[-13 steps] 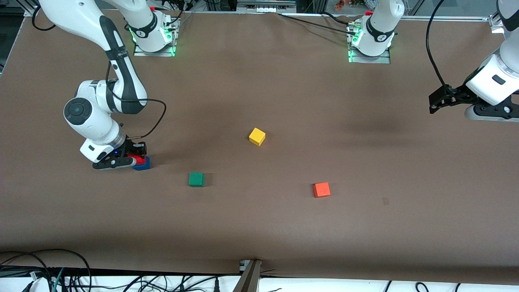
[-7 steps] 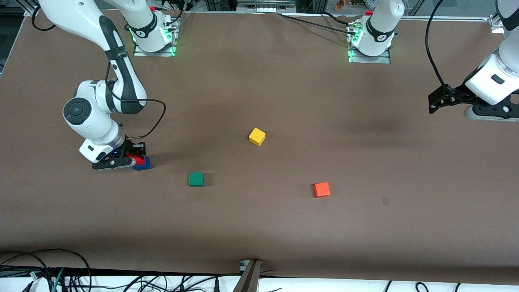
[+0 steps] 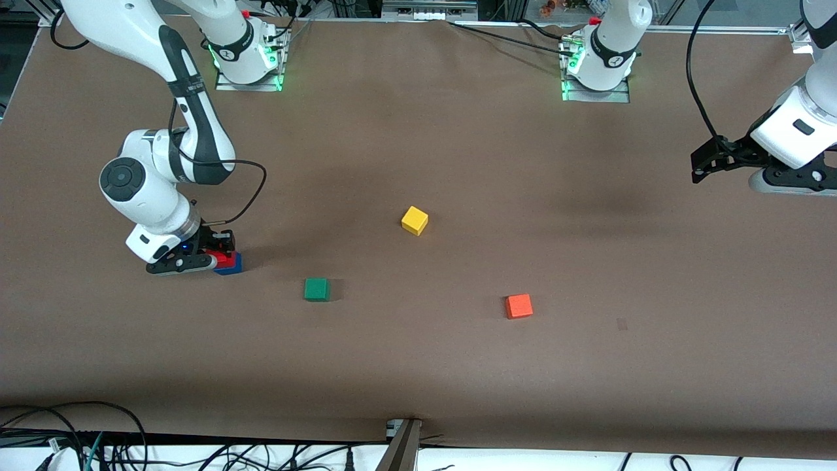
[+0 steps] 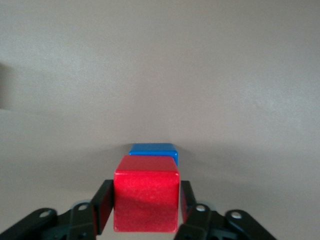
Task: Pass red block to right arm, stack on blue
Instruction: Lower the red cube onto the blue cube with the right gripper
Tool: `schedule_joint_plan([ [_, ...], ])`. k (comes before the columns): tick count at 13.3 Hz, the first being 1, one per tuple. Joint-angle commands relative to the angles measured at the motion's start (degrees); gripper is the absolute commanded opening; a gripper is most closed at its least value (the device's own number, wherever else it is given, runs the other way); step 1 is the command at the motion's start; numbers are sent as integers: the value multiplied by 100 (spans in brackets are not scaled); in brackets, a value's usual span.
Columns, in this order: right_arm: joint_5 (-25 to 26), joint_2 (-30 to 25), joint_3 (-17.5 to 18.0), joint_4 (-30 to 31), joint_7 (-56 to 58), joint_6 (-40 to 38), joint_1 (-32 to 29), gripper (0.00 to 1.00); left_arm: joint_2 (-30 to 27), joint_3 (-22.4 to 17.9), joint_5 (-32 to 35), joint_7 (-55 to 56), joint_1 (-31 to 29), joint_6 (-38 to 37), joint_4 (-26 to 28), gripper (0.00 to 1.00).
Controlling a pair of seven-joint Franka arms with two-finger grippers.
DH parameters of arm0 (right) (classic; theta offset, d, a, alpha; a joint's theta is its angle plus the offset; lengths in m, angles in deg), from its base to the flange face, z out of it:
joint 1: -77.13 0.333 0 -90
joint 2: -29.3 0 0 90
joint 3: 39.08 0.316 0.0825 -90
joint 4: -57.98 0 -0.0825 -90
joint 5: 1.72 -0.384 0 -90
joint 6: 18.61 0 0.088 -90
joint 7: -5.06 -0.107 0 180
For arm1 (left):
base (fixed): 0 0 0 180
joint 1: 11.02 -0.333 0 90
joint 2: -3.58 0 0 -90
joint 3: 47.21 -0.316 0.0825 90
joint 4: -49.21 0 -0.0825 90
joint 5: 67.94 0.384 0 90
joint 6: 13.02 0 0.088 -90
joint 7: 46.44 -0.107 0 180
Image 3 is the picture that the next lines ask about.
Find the yellow wooden block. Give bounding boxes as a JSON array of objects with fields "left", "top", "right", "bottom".
[{"left": 401, "top": 205, "right": 430, "bottom": 237}]

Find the brown table cover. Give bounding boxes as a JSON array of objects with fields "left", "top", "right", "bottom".
[{"left": 0, "top": 12, "right": 837, "bottom": 459}]

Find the white power strip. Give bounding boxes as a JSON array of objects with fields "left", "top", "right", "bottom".
[{"left": 383, "top": 0, "right": 478, "bottom": 22}]

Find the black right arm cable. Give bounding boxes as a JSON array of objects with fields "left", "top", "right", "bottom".
[{"left": 50, "top": 18, "right": 268, "bottom": 227}]

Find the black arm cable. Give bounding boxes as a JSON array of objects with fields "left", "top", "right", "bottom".
[
  {"left": 685, "top": 0, "right": 728, "bottom": 143},
  {"left": 50, "top": 18, "right": 268, "bottom": 227}
]

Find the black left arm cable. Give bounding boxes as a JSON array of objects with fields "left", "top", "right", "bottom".
[{"left": 685, "top": 0, "right": 728, "bottom": 143}]

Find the aluminium frame rail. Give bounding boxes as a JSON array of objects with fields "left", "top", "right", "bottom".
[{"left": 644, "top": 25, "right": 792, "bottom": 33}]

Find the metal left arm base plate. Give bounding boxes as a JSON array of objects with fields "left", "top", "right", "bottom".
[{"left": 561, "top": 39, "right": 632, "bottom": 103}]

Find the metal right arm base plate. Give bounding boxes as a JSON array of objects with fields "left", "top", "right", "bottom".
[{"left": 214, "top": 29, "right": 286, "bottom": 92}]

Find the black floor cable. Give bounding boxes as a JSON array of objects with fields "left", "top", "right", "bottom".
[{"left": 0, "top": 400, "right": 150, "bottom": 471}]

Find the teal floor cable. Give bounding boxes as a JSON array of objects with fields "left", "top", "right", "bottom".
[{"left": 84, "top": 432, "right": 105, "bottom": 471}]

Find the black base supply cable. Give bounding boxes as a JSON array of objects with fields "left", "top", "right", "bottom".
[{"left": 448, "top": 18, "right": 576, "bottom": 56}]

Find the metal camera post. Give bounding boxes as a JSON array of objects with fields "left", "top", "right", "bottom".
[{"left": 376, "top": 419, "right": 422, "bottom": 471}]

